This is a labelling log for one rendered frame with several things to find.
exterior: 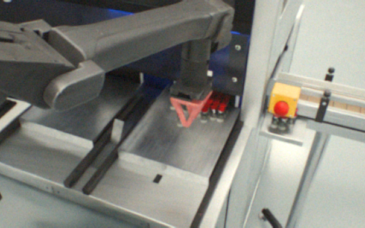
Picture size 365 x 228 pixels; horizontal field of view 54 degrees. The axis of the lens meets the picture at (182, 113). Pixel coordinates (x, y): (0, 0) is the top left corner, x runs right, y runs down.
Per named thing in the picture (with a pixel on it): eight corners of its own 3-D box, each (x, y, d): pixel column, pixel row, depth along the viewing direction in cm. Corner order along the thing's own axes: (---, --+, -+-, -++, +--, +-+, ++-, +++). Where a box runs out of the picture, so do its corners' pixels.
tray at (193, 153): (169, 91, 123) (169, 82, 120) (243, 109, 115) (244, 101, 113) (118, 158, 98) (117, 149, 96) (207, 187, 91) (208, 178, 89)
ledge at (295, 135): (268, 108, 118) (269, 104, 117) (308, 118, 114) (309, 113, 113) (258, 135, 108) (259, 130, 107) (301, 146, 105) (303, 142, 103)
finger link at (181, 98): (207, 120, 82) (212, 82, 78) (196, 135, 76) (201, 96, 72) (180, 113, 84) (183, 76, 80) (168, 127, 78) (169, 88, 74)
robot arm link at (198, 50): (177, 28, 70) (203, 35, 67) (196, 22, 75) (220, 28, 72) (175, 61, 73) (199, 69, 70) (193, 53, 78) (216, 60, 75)
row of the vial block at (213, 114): (171, 105, 116) (171, 93, 113) (224, 119, 111) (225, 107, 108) (169, 109, 115) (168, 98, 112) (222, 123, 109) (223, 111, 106)
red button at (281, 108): (274, 107, 100) (276, 96, 98) (288, 111, 99) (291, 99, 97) (271, 116, 98) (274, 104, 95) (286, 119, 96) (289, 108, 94)
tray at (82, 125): (85, 70, 133) (84, 62, 130) (148, 85, 125) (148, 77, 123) (21, 126, 109) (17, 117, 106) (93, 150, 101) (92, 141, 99)
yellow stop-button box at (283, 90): (272, 98, 106) (276, 78, 102) (297, 104, 104) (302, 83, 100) (266, 113, 101) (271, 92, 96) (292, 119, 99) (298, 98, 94)
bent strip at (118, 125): (117, 133, 106) (114, 118, 102) (126, 136, 105) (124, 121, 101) (89, 166, 96) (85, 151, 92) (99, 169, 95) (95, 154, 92)
